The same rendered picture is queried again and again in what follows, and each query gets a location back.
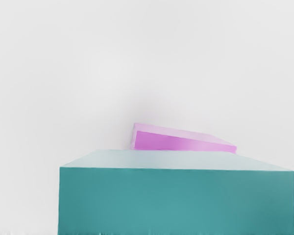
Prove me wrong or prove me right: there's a pink block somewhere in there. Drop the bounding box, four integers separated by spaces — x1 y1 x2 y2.
131 122 238 155

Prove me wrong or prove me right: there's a teal block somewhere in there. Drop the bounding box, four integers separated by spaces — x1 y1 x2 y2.
58 148 294 235

